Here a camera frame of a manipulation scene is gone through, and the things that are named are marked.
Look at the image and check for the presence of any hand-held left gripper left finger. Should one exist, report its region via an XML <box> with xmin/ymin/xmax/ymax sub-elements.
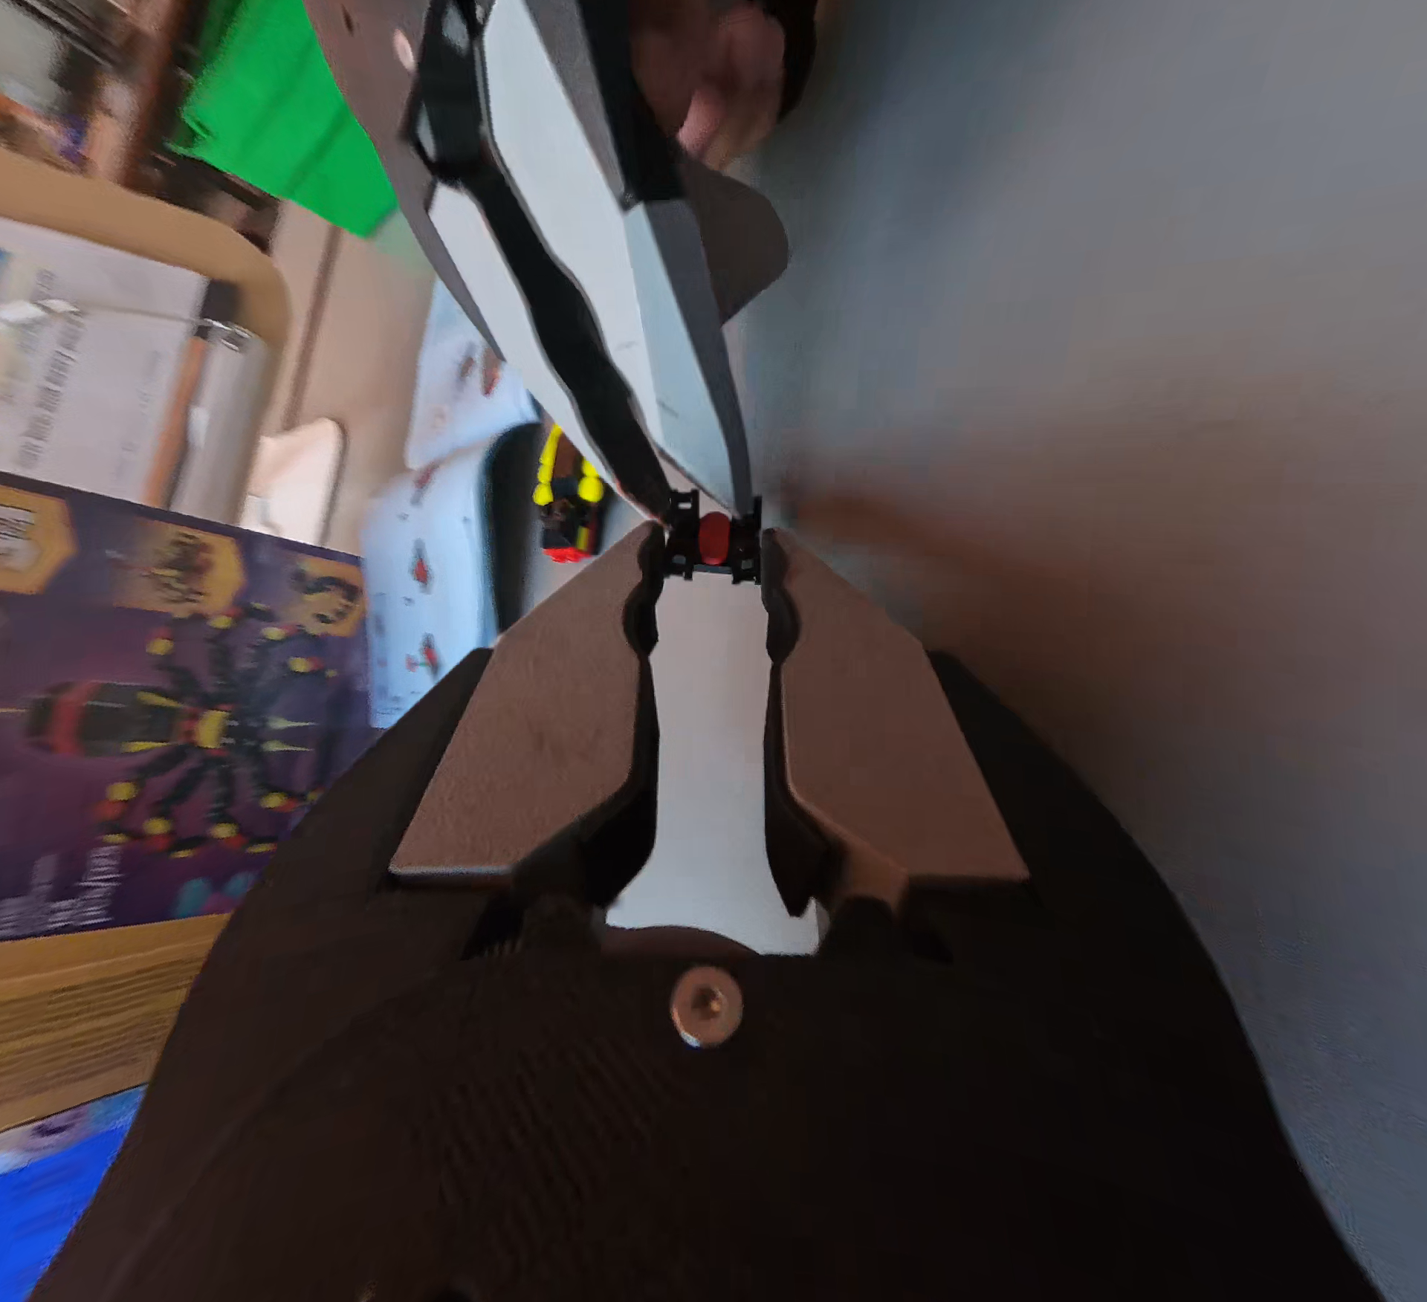
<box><xmin>388</xmin><ymin>521</ymin><xmax>668</xmax><ymax>910</ymax></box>

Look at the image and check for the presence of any purple lego set box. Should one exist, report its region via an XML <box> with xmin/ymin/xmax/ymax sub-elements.
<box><xmin>0</xmin><ymin>470</ymin><xmax>374</xmax><ymax>1135</ymax></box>

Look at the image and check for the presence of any black red lego assembly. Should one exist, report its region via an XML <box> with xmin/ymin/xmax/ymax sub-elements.
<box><xmin>664</xmin><ymin>488</ymin><xmax>764</xmax><ymax>584</ymax></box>

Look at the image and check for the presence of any yellow black lego model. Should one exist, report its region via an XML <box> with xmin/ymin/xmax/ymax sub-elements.
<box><xmin>533</xmin><ymin>420</ymin><xmax>608</xmax><ymax>563</ymax></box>

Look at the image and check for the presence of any blue plastic storage bin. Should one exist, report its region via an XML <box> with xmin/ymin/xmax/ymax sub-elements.
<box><xmin>0</xmin><ymin>1084</ymin><xmax>146</xmax><ymax>1302</ymax></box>

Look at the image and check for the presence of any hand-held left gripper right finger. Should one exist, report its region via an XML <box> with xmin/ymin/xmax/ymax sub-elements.
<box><xmin>761</xmin><ymin>528</ymin><xmax>1031</xmax><ymax>918</ymax></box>

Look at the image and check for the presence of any person's right hand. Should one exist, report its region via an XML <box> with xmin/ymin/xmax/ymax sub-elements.
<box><xmin>602</xmin><ymin>0</ymin><xmax>806</xmax><ymax>169</ymax></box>

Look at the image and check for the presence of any printed task instruction sheet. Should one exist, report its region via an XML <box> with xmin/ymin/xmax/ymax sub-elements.
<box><xmin>0</xmin><ymin>214</ymin><xmax>274</xmax><ymax>512</ymax></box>

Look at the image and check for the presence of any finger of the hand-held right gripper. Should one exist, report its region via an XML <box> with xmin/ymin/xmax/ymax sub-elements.
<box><xmin>424</xmin><ymin>170</ymin><xmax>676</xmax><ymax>525</ymax></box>
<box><xmin>476</xmin><ymin>0</ymin><xmax>791</xmax><ymax>513</ymax></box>

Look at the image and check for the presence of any open lego instruction booklet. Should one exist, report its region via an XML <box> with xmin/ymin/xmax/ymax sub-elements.
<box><xmin>361</xmin><ymin>287</ymin><xmax>559</xmax><ymax>729</ymax></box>

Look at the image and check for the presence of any green plastic storage bin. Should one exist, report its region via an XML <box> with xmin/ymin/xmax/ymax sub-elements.
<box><xmin>167</xmin><ymin>0</ymin><xmax>400</xmax><ymax>238</ymax></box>

